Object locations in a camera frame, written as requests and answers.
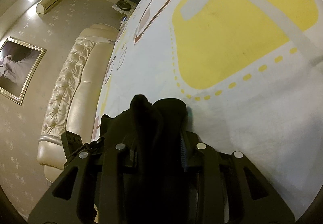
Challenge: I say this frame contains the black pants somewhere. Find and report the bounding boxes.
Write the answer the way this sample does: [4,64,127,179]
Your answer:
[99,94,203,224]

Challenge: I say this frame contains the cream tufted headboard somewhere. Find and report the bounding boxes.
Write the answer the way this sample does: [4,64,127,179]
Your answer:
[37,24,119,182]

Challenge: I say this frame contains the white air conditioner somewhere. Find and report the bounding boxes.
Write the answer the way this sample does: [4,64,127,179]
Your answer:
[36,0,62,15]

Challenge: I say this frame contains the white round fan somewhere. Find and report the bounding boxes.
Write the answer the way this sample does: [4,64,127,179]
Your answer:
[112,0,134,15]

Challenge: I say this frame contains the patterned white bed sheet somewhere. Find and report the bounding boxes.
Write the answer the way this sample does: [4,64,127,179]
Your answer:
[95,0,322,218]

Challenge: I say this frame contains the framed wall picture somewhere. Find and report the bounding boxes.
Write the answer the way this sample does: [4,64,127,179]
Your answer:
[1,36,47,105]

